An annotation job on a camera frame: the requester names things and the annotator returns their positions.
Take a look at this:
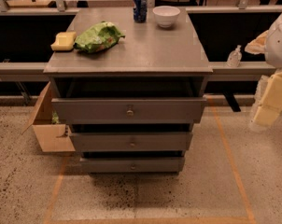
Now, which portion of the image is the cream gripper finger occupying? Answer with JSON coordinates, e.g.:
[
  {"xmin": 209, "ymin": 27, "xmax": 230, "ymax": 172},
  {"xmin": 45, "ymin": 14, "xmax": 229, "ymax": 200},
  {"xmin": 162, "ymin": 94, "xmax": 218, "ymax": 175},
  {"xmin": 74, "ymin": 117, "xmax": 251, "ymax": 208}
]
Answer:
[{"xmin": 253, "ymin": 106, "xmax": 280, "ymax": 127}]

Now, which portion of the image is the white bowl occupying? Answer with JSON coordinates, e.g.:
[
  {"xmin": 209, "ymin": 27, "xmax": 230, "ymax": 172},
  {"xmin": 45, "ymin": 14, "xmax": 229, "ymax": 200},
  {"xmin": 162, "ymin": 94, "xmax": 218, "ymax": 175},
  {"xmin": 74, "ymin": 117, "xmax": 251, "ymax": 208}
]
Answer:
[{"xmin": 152, "ymin": 6, "xmax": 180, "ymax": 28}]

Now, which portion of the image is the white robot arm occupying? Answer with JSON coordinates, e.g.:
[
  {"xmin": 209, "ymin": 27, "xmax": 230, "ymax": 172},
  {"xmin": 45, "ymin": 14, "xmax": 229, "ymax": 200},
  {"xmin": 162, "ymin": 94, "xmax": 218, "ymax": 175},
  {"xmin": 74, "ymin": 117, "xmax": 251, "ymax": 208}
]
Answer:
[{"xmin": 251, "ymin": 13, "xmax": 282, "ymax": 130}]

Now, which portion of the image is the green rice chip bag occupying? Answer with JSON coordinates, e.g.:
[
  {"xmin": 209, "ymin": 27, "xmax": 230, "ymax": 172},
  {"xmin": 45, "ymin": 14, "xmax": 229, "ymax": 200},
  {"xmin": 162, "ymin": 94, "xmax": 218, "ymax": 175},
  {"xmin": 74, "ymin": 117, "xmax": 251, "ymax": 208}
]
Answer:
[{"xmin": 74, "ymin": 21, "xmax": 125, "ymax": 54}]

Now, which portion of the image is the clear sanitizer bottle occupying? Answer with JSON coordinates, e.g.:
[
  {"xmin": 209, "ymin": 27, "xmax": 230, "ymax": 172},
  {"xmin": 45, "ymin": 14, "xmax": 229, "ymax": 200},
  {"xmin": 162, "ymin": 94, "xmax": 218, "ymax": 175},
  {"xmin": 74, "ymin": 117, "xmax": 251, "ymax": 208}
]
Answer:
[{"xmin": 227, "ymin": 45, "xmax": 242, "ymax": 67}]

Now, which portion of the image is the grey drawer cabinet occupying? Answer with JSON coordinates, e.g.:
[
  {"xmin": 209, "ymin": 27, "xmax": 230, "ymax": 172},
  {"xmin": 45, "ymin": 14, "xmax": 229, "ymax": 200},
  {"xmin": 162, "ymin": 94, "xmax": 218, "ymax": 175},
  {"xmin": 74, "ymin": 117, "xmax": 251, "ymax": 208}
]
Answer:
[{"xmin": 43, "ymin": 6, "xmax": 214, "ymax": 175}]

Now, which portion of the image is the blue soda can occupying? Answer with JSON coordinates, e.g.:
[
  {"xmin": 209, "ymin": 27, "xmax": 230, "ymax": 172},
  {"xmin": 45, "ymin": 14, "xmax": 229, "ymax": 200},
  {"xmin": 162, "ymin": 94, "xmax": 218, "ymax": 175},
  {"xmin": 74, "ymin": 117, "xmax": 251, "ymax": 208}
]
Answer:
[{"xmin": 134, "ymin": 0, "xmax": 148, "ymax": 23}]

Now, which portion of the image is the bottom grey drawer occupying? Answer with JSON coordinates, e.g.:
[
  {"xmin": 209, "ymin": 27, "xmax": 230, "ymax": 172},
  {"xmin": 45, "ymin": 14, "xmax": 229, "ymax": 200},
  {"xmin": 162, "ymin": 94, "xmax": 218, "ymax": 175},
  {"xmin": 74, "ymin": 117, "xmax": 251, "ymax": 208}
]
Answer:
[{"xmin": 80, "ymin": 157, "xmax": 185, "ymax": 173}]

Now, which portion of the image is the grey drawer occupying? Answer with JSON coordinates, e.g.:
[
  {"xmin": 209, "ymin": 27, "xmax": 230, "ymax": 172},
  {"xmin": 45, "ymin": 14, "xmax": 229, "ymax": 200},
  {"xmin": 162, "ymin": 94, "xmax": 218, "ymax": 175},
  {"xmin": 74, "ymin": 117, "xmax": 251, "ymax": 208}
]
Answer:
[
  {"xmin": 80, "ymin": 157, "xmax": 185, "ymax": 173},
  {"xmin": 51, "ymin": 98, "xmax": 206, "ymax": 124},
  {"xmin": 70, "ymin": 132, "xmax": 192, "ymax": 152}
]

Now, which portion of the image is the middle grey drawer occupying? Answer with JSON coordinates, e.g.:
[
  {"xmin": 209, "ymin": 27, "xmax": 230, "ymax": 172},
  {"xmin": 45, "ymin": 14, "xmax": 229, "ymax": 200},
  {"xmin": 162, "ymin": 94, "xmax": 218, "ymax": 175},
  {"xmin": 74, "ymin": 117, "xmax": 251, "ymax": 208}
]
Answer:
[{"xmin": 70, "ymin": 132, "xmax": 192, "ymax": 152}]

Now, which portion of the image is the top grey drawer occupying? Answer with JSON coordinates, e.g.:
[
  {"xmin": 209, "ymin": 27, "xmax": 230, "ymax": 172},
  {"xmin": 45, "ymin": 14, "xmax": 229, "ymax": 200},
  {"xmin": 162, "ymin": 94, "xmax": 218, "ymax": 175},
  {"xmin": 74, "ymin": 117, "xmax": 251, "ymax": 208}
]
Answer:
[{"xmin": 51, "ymin": 98, "xmax": 206, "ymax": 124}]

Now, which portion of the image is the yellow sponge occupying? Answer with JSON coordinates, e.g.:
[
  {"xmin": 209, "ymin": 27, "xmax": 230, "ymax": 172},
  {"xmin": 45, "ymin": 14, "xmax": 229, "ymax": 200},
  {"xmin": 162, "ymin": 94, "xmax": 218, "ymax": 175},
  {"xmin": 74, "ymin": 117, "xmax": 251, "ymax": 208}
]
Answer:
[{"xmin": 50, "ymin": 32, "xmax": 77, "ymax": 51}]

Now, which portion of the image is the cardboard box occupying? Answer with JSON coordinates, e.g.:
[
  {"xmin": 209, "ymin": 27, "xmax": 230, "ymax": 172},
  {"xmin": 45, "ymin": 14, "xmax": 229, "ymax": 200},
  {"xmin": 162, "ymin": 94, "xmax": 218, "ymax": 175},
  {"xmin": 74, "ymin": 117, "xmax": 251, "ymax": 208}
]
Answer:
[{"xmin": 21, "ymin": 83, "xmax": 75, "ymax": 152}]

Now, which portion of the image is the grey metal railing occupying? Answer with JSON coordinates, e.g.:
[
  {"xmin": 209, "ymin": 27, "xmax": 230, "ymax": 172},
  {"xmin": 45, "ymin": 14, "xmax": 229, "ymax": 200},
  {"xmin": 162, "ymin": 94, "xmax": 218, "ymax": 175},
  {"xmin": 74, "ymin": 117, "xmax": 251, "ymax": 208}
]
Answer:
[{"xmin": 0, "ymin": 0, "xmax": 282, "ymax": 82}]

